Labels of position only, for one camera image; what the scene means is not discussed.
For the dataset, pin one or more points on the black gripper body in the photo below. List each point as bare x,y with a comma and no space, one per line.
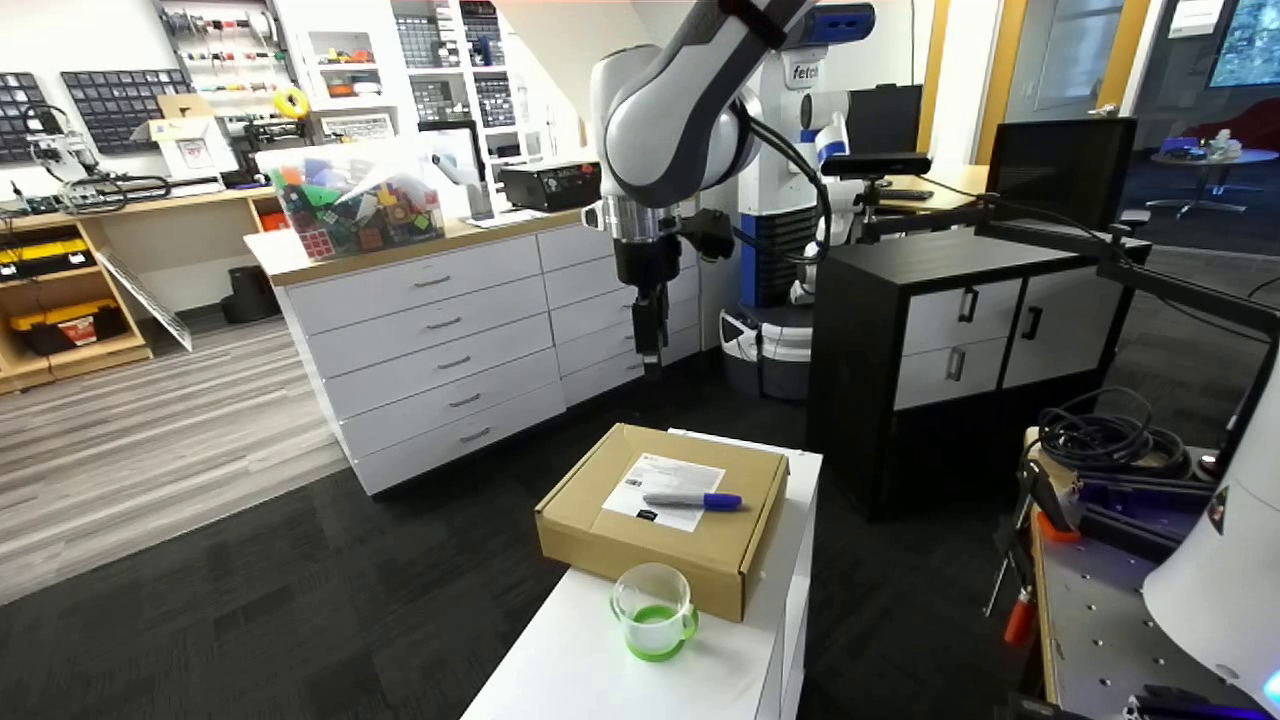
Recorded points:
649,269

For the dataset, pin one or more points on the blue capped marker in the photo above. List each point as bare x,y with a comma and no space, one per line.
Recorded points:
695,503

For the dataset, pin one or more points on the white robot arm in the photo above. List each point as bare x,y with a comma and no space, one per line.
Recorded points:
672,121

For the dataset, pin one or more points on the clear cup green base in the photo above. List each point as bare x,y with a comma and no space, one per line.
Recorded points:
653,608

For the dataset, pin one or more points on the white paper label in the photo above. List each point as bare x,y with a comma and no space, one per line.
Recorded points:
662,475

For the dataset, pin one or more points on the brown cardboard box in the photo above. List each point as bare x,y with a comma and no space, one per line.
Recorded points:
718,556

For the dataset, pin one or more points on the white drawer cabinet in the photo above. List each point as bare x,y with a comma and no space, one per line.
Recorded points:
438,350

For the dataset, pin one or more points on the black cabinet white drawers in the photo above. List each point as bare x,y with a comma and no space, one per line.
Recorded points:
934,352

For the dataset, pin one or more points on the bag of colourful toys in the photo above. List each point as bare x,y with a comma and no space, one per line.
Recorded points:
354,198

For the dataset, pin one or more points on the black laptop screen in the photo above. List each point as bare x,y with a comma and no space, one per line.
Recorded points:
1062,170

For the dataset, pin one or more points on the wooden shelf unit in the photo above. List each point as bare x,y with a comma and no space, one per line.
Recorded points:
63,315

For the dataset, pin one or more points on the metal breadboard robot table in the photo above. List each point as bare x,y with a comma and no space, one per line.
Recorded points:
1127,639

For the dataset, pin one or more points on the white pedestal table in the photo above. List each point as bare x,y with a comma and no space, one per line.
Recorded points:
574,665

